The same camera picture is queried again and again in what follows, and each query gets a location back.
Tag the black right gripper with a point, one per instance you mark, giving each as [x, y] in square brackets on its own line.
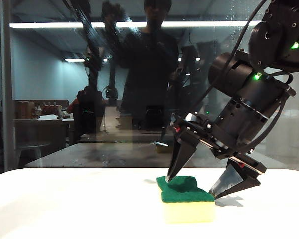
[229, 134]

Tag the green and yellow sponge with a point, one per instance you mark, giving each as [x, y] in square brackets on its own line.
[184, 201]

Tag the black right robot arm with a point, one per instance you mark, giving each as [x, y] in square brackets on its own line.
[276, 30]

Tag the grey round stool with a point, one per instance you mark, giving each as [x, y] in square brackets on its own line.
[32, 146]

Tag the large glass window pane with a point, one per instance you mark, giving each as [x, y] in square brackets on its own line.
[52, 74]

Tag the grey window frame post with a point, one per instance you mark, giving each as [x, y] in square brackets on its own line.
[7, 74]

